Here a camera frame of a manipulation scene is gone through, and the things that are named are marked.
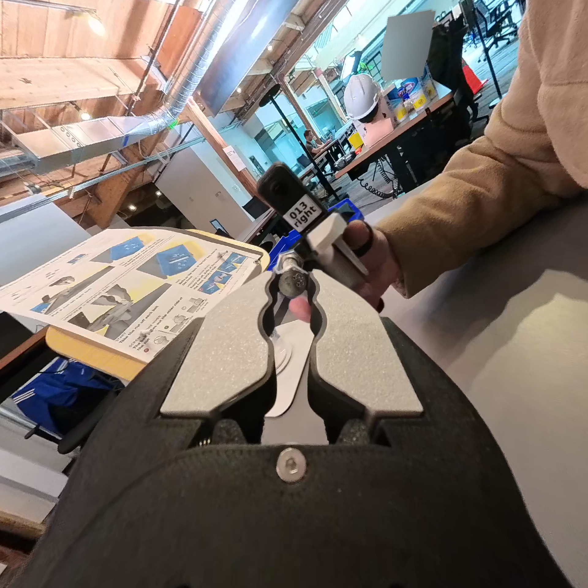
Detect orange traffic cone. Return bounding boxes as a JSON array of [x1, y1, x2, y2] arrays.
[[462, 64, 488, 99]]

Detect person in beige hoodie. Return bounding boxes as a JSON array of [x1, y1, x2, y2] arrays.
[[498, 0, 588, 198]]

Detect grey desk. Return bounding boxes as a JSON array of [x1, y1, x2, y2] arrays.
[[257, 177, 588, 588]]

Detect silver hex bolt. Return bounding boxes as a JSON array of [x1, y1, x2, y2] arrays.
[[277, 269, 309, 299]]

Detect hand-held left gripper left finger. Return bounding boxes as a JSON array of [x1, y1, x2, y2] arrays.
[[160, 274, 278, 419]]

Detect coiled cable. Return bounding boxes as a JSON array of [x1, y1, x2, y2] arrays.
[[358, 155, 397, 199]]

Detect person's right hand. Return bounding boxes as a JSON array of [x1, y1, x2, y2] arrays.
[[342, 220, 401, 313]]

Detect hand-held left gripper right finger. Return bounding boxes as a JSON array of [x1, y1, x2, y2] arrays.
[[307, 271, 424, 419]]

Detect person's right forearm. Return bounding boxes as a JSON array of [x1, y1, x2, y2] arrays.
[[374, 133, 588, 299]]

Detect black light stand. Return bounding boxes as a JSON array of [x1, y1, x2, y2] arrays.
[[270, 85, 343, 205]]

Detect white hard hat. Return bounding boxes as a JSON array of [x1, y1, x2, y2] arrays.
[[343, 73, 383, 121]]

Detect wooden table with black frame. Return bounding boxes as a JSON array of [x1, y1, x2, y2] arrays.
[[0, 327, 51, 374]]

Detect silver ceiling duct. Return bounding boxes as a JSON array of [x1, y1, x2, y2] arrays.
[[0, 0, 221, 177]]

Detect long wooden table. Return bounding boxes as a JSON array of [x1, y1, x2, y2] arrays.
[[333, 85, 460, 203]]

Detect printed instruction sheet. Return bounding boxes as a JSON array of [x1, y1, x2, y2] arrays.
[[0, 228, 263, 355]]

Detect blue striped jacket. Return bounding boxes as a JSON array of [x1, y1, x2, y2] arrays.
[[11, 357, 121, 437]]

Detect pink mannequin head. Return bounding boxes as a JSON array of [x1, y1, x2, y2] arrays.
[[356, 99, 399, 149]]

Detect blue plastic bin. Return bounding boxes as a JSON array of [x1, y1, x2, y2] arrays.
[[269, 231, 304, 263], [328, 199, 364, 226]]

